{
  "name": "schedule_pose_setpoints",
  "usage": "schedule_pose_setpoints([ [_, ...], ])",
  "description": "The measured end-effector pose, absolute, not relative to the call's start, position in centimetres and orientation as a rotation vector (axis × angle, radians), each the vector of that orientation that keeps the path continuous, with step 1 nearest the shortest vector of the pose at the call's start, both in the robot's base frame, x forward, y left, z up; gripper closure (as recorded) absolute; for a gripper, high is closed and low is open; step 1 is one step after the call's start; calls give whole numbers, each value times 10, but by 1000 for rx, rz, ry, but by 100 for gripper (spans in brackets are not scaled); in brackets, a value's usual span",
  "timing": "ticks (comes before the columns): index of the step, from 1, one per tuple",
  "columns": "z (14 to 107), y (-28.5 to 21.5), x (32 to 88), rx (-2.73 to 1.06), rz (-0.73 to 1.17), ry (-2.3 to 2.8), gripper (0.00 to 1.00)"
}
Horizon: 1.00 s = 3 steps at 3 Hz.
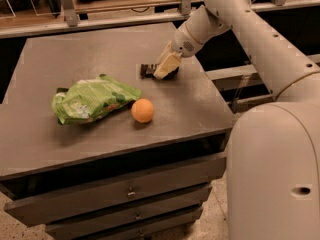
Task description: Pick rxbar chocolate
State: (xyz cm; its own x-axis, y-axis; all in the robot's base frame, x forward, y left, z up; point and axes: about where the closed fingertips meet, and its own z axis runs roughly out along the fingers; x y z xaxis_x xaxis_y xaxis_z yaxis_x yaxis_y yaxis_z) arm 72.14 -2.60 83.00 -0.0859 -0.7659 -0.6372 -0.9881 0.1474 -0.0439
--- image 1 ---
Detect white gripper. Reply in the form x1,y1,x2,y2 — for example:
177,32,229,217
154,25,203,79

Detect dark chocolate rxbar wrapper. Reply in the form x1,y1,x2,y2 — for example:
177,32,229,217
140,64,179,80

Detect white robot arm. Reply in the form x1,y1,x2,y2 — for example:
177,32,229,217
154,0,320,240

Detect orange ball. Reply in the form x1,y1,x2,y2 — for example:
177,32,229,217
131,99,154,123

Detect green snack bag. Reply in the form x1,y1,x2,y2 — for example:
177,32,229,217
52,74,142,125

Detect grey drawer cabinet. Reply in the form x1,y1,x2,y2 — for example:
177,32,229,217
0,23,233,240

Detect grey metal railing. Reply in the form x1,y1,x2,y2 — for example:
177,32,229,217
0,0,320,40

